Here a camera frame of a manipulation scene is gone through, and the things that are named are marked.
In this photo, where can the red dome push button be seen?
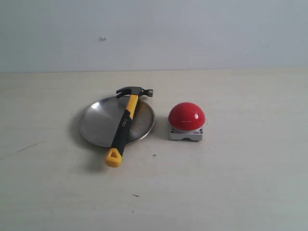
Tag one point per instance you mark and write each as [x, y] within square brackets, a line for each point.
[186, 121]

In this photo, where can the yellow black claw hammer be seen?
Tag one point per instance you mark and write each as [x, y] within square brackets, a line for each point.
[115, 153]

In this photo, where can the round steel plate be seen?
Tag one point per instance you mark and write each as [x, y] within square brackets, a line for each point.
[99, 122]

